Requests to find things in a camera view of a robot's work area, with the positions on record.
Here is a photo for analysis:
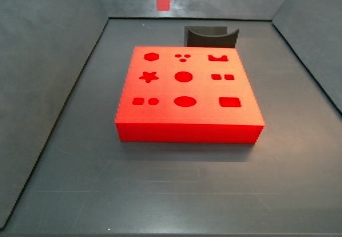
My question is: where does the black curved holder block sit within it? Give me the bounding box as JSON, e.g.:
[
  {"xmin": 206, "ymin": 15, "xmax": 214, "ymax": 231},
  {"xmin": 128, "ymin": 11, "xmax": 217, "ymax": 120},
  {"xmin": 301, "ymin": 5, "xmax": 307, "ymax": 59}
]
[{"xmin": 184, "ymin": 26, "xmax": 239, "ymax": 48}]

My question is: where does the red shape-sorting block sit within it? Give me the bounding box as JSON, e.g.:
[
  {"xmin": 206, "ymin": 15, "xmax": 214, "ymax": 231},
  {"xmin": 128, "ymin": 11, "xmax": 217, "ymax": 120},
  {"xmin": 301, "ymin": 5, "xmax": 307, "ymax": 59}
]
[{"xmin": 115, "ymin": 46, "xmax": 265, "ymax": 144}]

